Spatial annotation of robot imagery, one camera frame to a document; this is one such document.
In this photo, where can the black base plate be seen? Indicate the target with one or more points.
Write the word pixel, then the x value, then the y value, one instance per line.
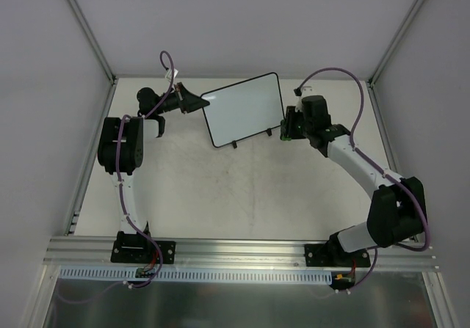
pixel 325 255
pixel 135 249

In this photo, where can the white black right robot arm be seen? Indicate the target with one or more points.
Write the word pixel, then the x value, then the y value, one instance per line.
pixel 397 204

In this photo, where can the green bone-shaped eraser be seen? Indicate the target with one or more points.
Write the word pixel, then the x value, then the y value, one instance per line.
pixel 285 131

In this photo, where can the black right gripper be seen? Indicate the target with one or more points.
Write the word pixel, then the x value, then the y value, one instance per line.
pixel 288 122

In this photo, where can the aluminium frame posts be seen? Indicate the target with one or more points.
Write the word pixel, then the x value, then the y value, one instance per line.
pixel 56 69

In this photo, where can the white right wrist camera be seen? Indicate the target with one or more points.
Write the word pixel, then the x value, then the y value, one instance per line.
pixel 304 93

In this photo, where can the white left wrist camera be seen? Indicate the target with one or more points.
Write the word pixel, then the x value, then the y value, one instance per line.
pixel 171 74

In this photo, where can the white slotted cable duct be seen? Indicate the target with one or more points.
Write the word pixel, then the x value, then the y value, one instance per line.
pixel 193 275

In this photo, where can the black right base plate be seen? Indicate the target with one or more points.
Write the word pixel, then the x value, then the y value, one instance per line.
pixel 325 255

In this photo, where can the white whiteboard black frame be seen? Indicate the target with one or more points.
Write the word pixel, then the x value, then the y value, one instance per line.
pixel 244 109

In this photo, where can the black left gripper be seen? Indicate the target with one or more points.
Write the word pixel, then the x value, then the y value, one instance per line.
pixel 183 97

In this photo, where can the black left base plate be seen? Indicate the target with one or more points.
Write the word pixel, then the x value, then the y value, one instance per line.
pixel 135 249

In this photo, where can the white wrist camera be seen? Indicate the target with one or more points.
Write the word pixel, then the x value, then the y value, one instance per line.
pixel 304 93
pixel 171 74

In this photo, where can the aluminium mounting rail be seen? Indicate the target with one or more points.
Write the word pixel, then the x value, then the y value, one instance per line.
pixel 230 254

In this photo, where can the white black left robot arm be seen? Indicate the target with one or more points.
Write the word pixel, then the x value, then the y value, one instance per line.
pixel 121 148

